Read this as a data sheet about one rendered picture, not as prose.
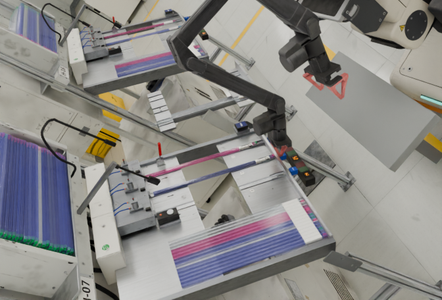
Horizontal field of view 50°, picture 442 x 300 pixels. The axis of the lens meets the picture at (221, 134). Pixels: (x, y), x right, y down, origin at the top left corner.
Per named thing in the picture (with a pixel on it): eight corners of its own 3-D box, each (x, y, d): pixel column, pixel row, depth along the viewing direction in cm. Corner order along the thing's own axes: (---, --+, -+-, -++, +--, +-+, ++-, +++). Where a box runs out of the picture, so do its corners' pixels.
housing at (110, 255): (112, 187, 200) (103, 161, 192) (131, 277, 162) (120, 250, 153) (93, 192, 199) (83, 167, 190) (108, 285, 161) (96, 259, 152)
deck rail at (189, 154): (258, 137, 213) (257, 126, 209) (260, 140, 211) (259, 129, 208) (102, 185, 200) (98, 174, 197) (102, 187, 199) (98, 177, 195)
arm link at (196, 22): (164, 47, 152) (156, 45, 161) (193, 75, 159) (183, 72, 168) (253, -53, 156) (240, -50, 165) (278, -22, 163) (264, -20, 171)
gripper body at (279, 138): (277, 150, 183) (275, 135, 179) (267, 135, 191) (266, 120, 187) (292, 145, 184) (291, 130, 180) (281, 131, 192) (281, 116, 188)
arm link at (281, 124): (288, 114, 179) (280, 106, 183) (272, 120, 177) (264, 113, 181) (289, 128, 183) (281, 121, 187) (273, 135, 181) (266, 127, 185)
